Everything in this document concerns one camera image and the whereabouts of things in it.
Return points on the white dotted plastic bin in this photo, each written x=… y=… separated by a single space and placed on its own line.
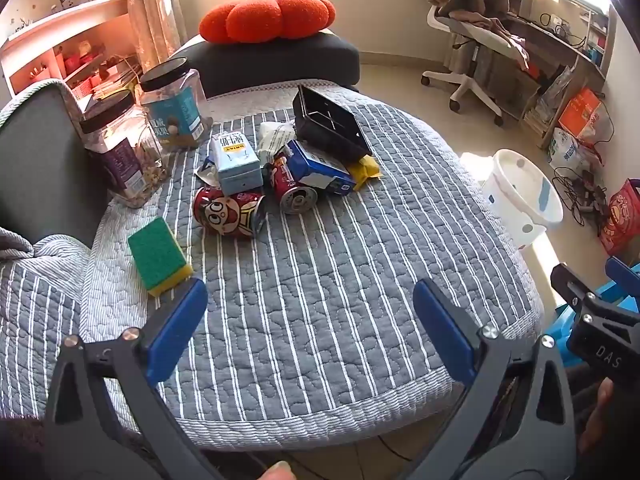
x=515 y=185

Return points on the crumpled white paper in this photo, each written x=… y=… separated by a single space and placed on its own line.
x=206 y=171
x=272 y=140

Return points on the person's left hand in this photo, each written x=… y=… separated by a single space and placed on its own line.
x=277 y=471

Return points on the plastic jar with teal label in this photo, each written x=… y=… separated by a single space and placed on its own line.
x=172 y=110

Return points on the black plastic tray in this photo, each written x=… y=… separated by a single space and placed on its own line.
x=325 y=125

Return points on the white plastic bag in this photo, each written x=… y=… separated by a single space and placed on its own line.
x=565 y=150

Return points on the yellow snack packet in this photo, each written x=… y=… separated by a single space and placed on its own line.
x=367 y=170

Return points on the green and yellow sponge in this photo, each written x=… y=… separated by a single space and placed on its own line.
x=155 y=255

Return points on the dark blue carton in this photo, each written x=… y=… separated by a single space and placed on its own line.
x=315 y=167

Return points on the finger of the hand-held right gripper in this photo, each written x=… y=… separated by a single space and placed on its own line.
x=622 y=271
x=567 y=282

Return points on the light blue milk carton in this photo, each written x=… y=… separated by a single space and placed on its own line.
x=235 y=160

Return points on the orange cardboard box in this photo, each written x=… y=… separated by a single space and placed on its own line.
x=580 y=110

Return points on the orange pumpkin cushion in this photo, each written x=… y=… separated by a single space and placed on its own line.
x=265 y=17

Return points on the plastic jar with purple label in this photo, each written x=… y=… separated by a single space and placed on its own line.
x=125 y=160

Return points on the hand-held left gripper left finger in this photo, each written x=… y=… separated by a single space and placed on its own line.
x=175 y=330

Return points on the red printed bag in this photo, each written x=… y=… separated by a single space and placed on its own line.
x=622 y=215

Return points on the red cartoon drink can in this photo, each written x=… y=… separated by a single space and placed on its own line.
x=225 y=212

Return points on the grey sofa armrest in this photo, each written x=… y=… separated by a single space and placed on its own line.
x=40 y=170

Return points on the white office chair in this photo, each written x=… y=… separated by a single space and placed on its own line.
x=470 y=75

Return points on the person's right hand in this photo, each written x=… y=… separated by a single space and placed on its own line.
x=595 y=420

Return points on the blue plastic stool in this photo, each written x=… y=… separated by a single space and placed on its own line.
x=556 y=329

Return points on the grey striped quilted blanket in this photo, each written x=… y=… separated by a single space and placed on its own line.
x=325 y=285

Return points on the dark grey seat cushion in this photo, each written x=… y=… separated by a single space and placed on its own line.
x=280 y=62

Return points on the beige curtain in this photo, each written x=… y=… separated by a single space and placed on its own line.
x=155 y=15

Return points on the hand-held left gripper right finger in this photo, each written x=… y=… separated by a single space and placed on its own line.
x=445 y=330

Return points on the wooden desk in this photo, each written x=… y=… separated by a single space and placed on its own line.
x=550 y=35

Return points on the white bookshelf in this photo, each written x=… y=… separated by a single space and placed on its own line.
x=65 y=20

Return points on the stack of books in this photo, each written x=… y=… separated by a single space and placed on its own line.
x=542 y=107

